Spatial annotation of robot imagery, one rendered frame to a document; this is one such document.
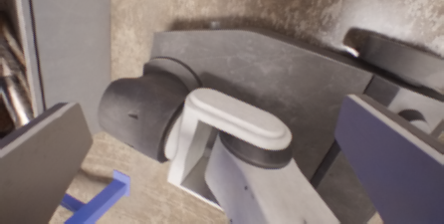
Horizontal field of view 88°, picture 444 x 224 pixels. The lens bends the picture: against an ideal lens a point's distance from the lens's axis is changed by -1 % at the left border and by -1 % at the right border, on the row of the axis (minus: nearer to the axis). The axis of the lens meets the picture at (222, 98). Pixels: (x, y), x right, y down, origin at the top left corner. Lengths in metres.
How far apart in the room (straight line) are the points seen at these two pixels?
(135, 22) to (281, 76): 0.54
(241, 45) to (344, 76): 0.22
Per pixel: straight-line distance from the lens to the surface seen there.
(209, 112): 0.41
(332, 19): 0.67
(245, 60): 0.52
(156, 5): 0.81
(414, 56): 0.51
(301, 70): 0.51
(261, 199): 0.35
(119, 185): 1.19
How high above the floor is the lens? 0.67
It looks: 63 degrees down
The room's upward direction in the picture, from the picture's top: 133 degrees counter-clockwise
